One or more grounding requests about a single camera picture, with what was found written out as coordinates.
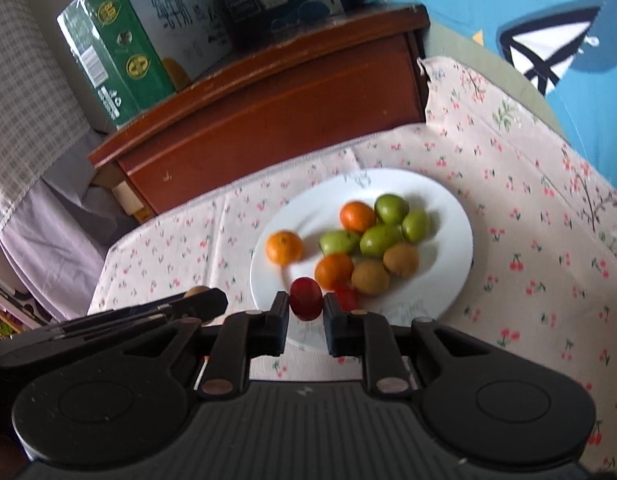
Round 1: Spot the white plate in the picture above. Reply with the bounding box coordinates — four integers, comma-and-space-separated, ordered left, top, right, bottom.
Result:
249, 168, 474, 353

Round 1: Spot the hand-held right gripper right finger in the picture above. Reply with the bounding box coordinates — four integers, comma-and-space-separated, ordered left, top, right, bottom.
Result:
323, 292, 489, 395

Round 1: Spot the dark red plum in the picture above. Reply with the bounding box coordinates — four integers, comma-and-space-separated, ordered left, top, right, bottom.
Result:
288, 276, 323, 321

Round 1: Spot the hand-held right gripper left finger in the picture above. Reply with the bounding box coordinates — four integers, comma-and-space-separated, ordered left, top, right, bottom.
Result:
123, 292, 290, 401

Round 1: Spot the green jujube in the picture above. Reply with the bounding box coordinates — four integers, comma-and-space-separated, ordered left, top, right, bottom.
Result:
359, 224, 404, 257
401, 209, 432, 242
374, 193, 408, 226
319, 230, 362, 257

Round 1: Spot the green carton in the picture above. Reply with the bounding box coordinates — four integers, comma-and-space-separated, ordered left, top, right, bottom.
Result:
57, 0, 234, 132

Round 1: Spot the red cherry tomato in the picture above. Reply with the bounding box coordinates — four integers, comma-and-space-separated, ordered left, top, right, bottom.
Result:
333, 285, 360, 312

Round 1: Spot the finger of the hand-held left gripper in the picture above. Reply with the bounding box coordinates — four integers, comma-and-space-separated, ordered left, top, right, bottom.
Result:
86, 287, 230, 341

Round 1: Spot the orange tangerine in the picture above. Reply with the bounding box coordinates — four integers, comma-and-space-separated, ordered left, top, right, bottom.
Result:
339, 201, 378, 234
266, 230, 306, 266
314, 253, 355, 292

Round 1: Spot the blue shark plush pillow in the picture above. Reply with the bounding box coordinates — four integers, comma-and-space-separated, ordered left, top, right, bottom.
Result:
361, 0, 617, 211

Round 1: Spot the grey checkered cloth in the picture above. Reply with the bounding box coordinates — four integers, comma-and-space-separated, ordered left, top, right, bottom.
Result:
0, 0, 92, 237

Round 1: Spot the brown wooden nightstand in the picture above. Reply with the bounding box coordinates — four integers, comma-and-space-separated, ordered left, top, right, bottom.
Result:
87, 4, 432, 217

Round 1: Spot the pale purple cloth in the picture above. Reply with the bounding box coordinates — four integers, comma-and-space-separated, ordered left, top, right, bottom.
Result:
0, 129, 130, 312

